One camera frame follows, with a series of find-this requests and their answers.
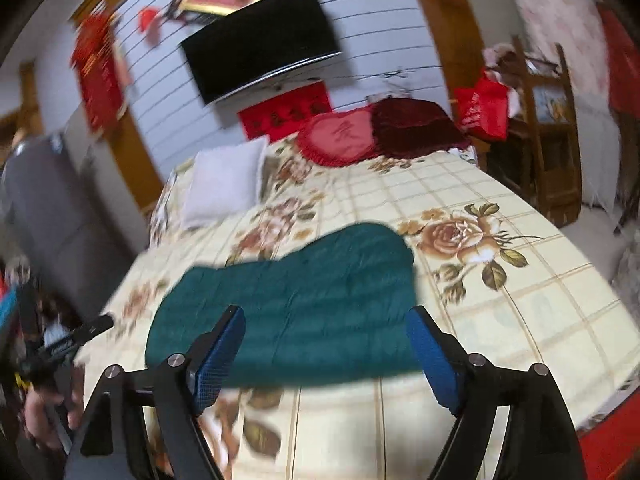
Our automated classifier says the green quilted puffer jacket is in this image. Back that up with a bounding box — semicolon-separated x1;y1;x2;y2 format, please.
144;223;419;388

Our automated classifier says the person's left hand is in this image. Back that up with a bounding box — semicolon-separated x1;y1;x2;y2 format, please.
24;365;85;451

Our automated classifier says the grey refrigerator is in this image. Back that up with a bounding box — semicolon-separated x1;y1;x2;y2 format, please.
1;133;132;318

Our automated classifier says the floral cream bedspread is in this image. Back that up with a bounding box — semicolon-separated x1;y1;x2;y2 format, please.
79;138;639;479

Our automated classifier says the white square pillow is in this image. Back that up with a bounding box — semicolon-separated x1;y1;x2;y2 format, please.
181;136;269;230

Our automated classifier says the wooden shelf rack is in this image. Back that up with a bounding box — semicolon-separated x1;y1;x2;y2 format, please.
486;36;582;228

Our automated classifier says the red shopping bag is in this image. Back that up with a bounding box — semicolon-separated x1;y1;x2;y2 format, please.
454;70;509;142

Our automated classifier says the red banner with characters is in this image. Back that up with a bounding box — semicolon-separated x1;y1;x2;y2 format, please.
238;81;332;143

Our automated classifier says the red heart-shaped cushion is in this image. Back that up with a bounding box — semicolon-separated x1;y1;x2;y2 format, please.
296;106;380;167

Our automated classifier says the dark red velvet cushion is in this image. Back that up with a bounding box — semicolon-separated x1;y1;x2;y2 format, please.
371;98;471;159

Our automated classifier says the red hanging wall decoration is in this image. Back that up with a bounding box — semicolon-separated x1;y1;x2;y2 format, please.
70;11;127;136

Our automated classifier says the wall-mounted black television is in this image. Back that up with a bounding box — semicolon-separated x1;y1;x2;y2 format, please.
180;0;342;104

